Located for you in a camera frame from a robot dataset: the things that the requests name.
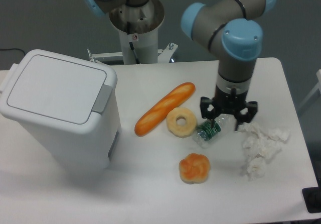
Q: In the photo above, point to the white plastic trash can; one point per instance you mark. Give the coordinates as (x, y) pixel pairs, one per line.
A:
(67, 104)

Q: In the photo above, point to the orange baguette bread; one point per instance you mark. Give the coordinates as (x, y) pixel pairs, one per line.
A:
(154, 116)

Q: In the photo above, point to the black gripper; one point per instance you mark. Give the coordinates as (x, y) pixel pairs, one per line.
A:
(230, 103)

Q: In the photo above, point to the white frame at right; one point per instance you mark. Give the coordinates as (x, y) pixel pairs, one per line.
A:
(311, 97)

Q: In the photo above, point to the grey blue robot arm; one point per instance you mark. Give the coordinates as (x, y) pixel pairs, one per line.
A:
(227, 30)

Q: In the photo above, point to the clear bottle green label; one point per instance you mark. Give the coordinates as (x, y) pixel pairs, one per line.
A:
(208, 132)

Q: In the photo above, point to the pale ring donut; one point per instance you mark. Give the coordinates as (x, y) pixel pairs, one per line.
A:
(181, 122)

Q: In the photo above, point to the black device at edge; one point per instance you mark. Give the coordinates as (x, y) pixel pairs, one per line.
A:
(312, 199)

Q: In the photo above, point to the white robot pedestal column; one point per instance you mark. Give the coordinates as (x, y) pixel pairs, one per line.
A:
(138, 31)

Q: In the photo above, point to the braided round bread roll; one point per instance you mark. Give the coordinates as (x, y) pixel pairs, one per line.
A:
(194, 168)

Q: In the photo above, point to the crumpled white tissue paper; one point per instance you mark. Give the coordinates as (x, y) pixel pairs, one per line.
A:
(260, 147)

